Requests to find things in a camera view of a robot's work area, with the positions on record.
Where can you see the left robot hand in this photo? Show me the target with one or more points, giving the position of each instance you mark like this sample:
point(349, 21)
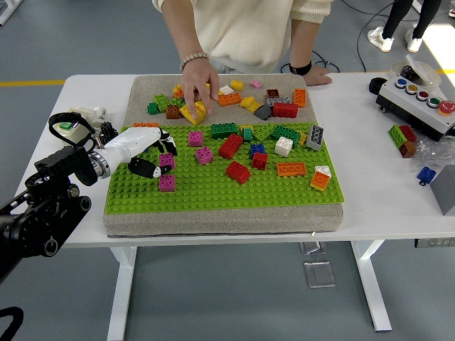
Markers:
point(131, 142)

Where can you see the person's right hand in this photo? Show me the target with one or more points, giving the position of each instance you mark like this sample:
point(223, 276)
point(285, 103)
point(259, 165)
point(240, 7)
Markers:
point(200, 81)

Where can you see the person's left hand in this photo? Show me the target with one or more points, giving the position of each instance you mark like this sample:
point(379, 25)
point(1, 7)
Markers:
point(318, 77)

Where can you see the magenta 2x2 brick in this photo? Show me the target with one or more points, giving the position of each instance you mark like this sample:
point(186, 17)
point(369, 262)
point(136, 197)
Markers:
point(167, 183)
point(167, 160)
point(196, 139)
point(203, 156)

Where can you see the grey brick with black holes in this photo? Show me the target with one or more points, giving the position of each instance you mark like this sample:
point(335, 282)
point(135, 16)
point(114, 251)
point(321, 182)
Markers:
point(315, 136)

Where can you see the dark green 2x4 brick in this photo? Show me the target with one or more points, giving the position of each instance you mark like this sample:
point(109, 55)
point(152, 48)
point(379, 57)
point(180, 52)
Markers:
point(224, 131)
point(286, 134)

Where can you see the red 2x4 brick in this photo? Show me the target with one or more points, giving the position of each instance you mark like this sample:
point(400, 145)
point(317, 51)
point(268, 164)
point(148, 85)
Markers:
point(231, 146)
point(285, 111)

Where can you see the white 2x2 brick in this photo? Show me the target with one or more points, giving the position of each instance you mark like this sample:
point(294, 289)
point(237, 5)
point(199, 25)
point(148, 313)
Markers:
point(283, 146)

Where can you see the blue 2x2 brick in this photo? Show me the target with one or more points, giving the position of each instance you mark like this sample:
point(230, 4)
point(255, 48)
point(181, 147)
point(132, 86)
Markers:
point(257, 148)

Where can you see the red sloped brick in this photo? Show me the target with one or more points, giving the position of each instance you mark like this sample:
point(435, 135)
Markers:
point(238, 172)

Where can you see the red 2x2 brick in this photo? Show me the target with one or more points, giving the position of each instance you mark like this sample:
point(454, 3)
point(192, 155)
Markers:
point(260, 160)

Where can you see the person's left forearm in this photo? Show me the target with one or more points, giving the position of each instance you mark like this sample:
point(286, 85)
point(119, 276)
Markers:
point(302, 42)

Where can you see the person's right forearm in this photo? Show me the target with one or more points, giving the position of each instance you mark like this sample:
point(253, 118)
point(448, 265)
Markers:
point(181, 32)

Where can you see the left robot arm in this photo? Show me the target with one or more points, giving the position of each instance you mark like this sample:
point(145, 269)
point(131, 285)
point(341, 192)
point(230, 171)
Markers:
point(35, 220)

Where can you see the small white brick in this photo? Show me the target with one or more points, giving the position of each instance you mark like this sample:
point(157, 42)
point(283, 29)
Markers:
point(225, 90)

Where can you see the large yellow sloped brick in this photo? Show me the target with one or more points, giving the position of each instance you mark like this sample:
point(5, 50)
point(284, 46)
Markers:
point(199, 113)

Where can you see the yellow 2x2 brick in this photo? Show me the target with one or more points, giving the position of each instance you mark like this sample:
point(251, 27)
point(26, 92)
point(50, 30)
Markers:
point(303, 138)
point(237, 85)

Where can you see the small dark green brick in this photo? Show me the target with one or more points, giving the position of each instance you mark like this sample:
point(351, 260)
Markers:
point(153, 108)

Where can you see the brown 2x2 brick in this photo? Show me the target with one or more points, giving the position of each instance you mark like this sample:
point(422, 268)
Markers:
point(173, 113)
point(273, 93)

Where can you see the lime green 2x4 brick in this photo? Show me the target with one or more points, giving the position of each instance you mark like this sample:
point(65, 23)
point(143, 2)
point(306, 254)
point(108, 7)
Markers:
point(163, 102)

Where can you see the small pink brick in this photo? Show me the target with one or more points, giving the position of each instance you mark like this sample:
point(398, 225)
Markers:
point(256, 84)

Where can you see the dark grey sloped brick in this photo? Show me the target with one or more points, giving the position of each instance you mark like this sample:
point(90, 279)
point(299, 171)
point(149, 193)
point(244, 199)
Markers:
point(263, 112)

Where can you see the white sloped brick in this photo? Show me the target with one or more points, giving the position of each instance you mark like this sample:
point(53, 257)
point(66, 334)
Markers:
point(325, 170)

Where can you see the orange sloped brick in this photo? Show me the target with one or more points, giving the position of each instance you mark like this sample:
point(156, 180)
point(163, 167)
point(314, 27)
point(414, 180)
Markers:
point(319, 181)

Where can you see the green baseplate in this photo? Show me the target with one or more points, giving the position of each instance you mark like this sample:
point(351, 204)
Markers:
point(231, 192)

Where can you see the black smartwatch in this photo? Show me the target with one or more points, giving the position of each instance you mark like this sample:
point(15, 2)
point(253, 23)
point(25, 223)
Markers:
point(300, 68)

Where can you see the black gear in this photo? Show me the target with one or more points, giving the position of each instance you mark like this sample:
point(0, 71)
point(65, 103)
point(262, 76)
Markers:
point(107, 128)

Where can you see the white bulb-shaped part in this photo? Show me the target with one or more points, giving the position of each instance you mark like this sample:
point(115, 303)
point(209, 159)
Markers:
point(100, 113)

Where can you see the grey flat plate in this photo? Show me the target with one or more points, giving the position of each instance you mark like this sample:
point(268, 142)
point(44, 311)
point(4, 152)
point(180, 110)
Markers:
point(281, 100)

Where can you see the black tape roll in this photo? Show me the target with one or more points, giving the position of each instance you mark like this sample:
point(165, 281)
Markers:
point(373, 87)

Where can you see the person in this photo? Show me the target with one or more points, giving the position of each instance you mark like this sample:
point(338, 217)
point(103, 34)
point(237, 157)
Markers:
point(391, 17)
point(245, 28)

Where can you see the white shoe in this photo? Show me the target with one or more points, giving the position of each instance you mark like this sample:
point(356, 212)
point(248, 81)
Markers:
point(382, 40)
point(414, 44)

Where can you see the lime green flat plate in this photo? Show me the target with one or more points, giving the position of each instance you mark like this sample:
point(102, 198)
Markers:
point(263, 134)

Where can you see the small black device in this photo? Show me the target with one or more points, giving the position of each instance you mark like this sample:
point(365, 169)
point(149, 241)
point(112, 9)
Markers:
point(408, 72)

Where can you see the white button control box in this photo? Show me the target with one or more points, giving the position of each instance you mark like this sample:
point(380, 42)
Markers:
point(409, 106)

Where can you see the clear round container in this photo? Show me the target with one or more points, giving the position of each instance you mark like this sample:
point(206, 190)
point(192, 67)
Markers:
point(428, 72)

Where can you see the grey-brown mat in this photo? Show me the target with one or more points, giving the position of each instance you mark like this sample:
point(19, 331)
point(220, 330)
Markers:
point(220, 220)

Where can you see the clear plastic bag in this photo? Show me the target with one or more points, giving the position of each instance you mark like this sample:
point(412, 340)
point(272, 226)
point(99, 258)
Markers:
point(432, 152)

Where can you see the white table leg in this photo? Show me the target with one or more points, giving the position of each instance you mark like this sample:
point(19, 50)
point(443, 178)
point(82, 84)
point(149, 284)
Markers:
point(369, 284)
point(122, 291)

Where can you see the small clear plastic box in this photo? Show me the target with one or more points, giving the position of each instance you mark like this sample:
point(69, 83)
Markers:
point(311, 248)

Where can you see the grey box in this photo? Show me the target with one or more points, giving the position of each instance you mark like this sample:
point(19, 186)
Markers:
point(446, 192)

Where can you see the large clear plastic box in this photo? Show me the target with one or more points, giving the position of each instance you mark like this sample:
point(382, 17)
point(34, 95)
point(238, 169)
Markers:
point(320, 275)

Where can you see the table control panel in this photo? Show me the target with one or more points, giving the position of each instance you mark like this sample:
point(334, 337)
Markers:
point(435, 243)

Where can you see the cream switch box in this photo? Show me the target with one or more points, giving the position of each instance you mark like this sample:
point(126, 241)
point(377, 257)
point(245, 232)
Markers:
point(76, 134)

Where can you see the white furniture frame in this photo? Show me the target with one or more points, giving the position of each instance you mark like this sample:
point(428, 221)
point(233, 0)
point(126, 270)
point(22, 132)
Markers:
point(8, 10)

